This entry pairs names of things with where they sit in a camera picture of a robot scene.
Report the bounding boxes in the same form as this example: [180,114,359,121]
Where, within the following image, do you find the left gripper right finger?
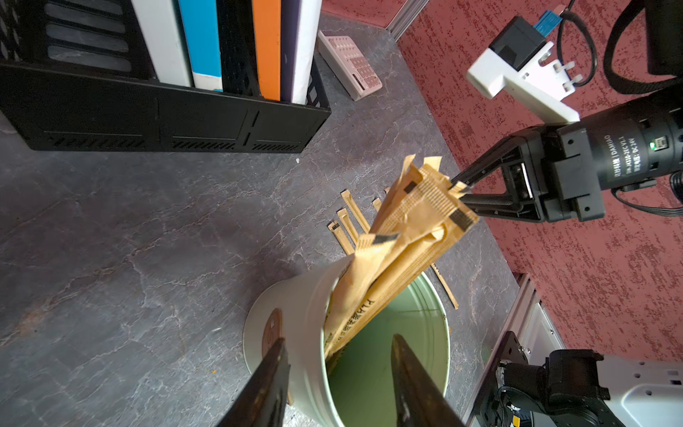
[391,334,464,427]

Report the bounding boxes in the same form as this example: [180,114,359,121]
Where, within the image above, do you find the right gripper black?
[451,126,606,222]

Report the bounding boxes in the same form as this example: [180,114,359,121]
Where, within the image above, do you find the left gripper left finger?
[217,338,290,427]

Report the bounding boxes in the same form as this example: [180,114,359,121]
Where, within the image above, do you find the green metal cup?
[243,257,450,426]

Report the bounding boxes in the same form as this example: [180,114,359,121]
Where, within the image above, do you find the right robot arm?
[453,1,682,222]

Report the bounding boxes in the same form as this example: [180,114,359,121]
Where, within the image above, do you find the straw bundle in cup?
[322,164,481,364]

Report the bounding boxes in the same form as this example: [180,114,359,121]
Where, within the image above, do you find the pink calculator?
[318,31,383,101]

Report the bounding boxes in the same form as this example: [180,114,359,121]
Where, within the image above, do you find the orange book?
[252,0,281,101]

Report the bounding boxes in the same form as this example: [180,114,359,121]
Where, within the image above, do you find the black mesh file holder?
[1,1,331,153]

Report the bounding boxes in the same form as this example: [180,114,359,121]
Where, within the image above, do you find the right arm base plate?
[467,330,542,426]

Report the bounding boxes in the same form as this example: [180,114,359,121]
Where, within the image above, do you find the aluminium front rail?
[481,273,566,379]

